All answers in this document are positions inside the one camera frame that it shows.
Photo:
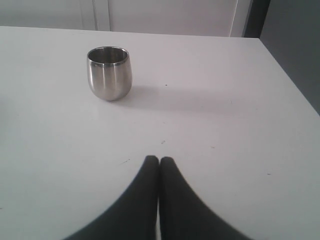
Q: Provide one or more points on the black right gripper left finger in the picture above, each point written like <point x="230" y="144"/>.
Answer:
<point x="133" y="216"/>

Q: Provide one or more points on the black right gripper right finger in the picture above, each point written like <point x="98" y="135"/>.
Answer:
<point x="183" y="215"/>

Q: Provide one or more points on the small stainless steel cup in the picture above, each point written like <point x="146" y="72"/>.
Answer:
<point x="109" y="72"/>

